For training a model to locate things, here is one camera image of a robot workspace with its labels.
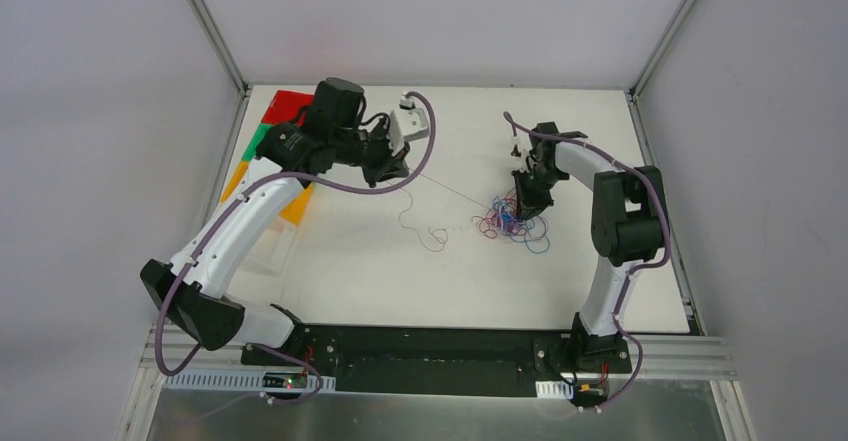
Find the right controller board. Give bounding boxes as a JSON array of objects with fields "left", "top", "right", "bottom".
[{"left": 570, "top": 384, "right": 608, "bottom": 408}]

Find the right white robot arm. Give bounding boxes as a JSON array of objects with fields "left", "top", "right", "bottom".
[{"left": 512, "top": 122, "right": 669, "bottom": 371}]

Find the red blue cable pile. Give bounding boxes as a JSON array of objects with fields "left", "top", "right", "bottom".
[{"left": 471, "top": 189, "right": 551, "bottom": 256}]

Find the red plastic bin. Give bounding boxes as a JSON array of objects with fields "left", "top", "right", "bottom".
[{"left": 261, "top": 90, "right": 314, "bottom": 126}]

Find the controller board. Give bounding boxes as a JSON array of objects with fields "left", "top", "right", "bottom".
[
  {"left": 262, "top": 371, "right": 309, "bottom": 392},
  {"left": 570, "top": 384, "right": 608, "bottom": 408}
]

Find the left controller board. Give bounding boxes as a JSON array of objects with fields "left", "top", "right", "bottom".
[{"left": 262, "top": 371, "right": 309, "bottom": 392}]

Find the aluminium front rail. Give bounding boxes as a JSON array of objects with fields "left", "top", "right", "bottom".
[{"left": 162, "top": 325, "right": 738, "bottom": 380}]

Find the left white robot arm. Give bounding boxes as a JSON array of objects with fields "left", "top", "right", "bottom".
[{"left": 140, "top": 77, "right": 434, "bottom": 366}]

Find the green plastic bin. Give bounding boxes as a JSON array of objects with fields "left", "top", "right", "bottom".
[{"left": 241, "top": 123, "right": 272, "bottom": 162}]

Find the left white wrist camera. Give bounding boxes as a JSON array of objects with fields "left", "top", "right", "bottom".
[{"left": 388, "top": 97, "right": 430, "bottom": 150}]

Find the yellow plastic bin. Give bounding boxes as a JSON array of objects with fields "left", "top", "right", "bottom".
[{"left": 219, "top": 160, "right": 314, "bottom": 226}]

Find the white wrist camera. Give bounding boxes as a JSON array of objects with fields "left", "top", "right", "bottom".
[
  {"left": 510, "top": 137, "right": 530, "bottom": 160},
  {"left": 388, "top": 97, "right": 430, "bottom": 150}
]

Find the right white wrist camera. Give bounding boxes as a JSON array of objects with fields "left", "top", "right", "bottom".
[{"left": 510, "top": 137, "right": 530, "bottom": 160}]

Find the clear plastic bin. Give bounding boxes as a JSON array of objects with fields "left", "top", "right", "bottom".
[{"left": 234, "top": 216, "right": 297, "bottom": 278}]

